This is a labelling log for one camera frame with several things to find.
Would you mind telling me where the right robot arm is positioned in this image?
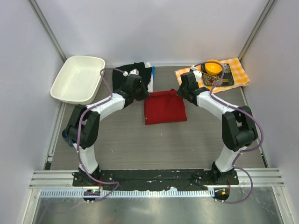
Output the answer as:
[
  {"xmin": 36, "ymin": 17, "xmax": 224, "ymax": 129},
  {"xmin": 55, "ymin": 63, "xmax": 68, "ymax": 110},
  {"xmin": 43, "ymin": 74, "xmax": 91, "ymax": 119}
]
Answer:
[{"xmin": 178, "ymin": 71, "xmax": 258, "ymax": 184}]

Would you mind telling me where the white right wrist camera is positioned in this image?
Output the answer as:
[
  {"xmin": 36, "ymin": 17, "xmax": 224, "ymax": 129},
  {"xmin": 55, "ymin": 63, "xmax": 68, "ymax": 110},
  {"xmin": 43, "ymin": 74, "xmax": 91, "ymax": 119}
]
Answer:
[{"xmin": 190, "ymin": 65, "xmax": 202, "ymax": 83}]

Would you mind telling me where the blue ceramic mug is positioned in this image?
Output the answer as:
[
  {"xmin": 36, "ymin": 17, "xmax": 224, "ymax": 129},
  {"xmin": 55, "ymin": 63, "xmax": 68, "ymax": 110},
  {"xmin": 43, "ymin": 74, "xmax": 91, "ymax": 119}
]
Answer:
[{"xmin": 62, "ymin": 130, "xmax": 73, "ymax": 147}]

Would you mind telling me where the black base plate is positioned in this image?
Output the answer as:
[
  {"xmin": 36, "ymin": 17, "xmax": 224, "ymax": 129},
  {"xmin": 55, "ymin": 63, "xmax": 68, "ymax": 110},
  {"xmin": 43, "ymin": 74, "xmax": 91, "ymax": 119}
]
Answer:
[{"xmin": 72, "ymin": 169, "xmax": 239, "ymax": 191}]

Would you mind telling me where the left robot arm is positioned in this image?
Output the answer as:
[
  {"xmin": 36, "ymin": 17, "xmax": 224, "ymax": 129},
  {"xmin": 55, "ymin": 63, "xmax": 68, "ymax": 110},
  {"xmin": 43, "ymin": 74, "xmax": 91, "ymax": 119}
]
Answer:
[{"xmin": 64, "ymin": 73, "xmax": 150, "ymax": 186}]

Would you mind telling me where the yellow checkered cloth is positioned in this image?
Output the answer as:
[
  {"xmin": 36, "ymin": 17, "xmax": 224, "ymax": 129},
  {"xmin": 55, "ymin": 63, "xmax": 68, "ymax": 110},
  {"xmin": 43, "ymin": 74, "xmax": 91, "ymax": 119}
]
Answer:
[{"xmin": 174, "ymin": 57, "xmax": 250, "ymax": 94}]

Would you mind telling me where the folded blue t-shirt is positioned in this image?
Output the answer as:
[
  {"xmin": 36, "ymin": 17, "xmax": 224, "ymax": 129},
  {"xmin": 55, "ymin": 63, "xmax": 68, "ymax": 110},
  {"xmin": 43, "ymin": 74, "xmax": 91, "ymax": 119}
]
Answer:
[{"xmin": 151, "ymin": 66, "xmax": 155, "ymax": 79}]

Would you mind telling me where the red t-shirt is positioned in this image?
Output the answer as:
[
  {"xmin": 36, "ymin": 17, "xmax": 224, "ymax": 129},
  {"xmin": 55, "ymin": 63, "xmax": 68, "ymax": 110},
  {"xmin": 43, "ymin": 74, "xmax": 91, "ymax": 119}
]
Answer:
[{"xmin": 144, "ymin": 89, "xmax": 187, "ymax": 125}]

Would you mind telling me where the folded black t-shirt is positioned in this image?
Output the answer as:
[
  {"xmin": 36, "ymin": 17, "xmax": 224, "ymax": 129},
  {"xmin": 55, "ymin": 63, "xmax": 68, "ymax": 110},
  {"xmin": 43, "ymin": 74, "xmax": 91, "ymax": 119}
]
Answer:
[{"xmin": 112, "ymin": 62, "xmax": 152, "ymax": 91}]

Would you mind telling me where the wooden chopstick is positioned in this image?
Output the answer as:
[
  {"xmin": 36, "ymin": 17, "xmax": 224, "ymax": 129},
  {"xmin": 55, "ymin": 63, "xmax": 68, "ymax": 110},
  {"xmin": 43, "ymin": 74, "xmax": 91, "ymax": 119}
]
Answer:
[{"xmin": 201, "ymin": 71, "xmax": 229, "ymax": 82}]

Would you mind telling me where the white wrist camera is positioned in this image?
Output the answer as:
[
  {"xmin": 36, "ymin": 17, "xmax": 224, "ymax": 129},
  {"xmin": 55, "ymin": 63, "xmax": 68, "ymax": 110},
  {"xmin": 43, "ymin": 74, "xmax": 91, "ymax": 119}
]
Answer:
[
  {"xmin": 123, "ymin": 69, "xmax": 139, "ymax": 77},
  {"xmin": 190, "ymin": 65, "xmax": 202, "ymax": 83}
]

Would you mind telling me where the white rectangular tray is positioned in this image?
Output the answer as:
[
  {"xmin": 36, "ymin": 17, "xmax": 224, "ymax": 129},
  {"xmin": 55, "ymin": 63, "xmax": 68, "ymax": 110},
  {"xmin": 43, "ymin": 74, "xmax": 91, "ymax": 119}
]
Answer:
[{"xmin": 50, "ymin": 56, "xmax": 106, "ymax": 105}]

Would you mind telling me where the folded white t-shirt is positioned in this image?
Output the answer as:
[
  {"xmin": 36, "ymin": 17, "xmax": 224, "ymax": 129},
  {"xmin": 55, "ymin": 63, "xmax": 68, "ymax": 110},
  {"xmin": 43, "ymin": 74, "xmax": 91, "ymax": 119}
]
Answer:
[{"xmin": 145, "ymin": 62, "xmax": 154, "ymax": 93}]

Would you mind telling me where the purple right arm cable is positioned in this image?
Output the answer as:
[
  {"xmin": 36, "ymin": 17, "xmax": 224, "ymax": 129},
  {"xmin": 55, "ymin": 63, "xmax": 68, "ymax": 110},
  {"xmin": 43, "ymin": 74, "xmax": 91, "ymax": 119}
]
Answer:
[{"xmin": 190, "ymin": 60, "xmax": 266, "ymax": 204}]

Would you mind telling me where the perforated cable rail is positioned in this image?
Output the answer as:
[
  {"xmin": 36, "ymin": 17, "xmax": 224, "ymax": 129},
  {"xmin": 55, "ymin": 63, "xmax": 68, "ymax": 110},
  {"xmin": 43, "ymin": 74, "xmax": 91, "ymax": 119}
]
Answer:
[{"xmin": 40, "ymin": 188, "xmax": 214, "ymax": 198}]

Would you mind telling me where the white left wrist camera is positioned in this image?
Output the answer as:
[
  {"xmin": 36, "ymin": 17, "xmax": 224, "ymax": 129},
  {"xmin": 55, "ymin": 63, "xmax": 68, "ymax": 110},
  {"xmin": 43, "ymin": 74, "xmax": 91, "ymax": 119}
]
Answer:
[{"xmin": 123, "ymin": 69, "xmax": 139, "ymax": 77}]

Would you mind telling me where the black floral plate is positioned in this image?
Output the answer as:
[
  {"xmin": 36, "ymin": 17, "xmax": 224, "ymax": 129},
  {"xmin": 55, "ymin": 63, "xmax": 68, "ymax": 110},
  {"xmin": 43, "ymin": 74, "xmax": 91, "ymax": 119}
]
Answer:
[{"xmin": 201, "ymin": 63, "xmax": 235, "ymax": 86}]

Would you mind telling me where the orange bowl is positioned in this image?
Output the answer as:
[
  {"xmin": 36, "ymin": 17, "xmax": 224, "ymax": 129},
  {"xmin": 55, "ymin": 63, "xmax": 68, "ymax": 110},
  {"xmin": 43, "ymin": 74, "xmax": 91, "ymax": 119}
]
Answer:
[{"xmin": 205, "ymin": 59, "xmax": 222, "ymax": 76}]

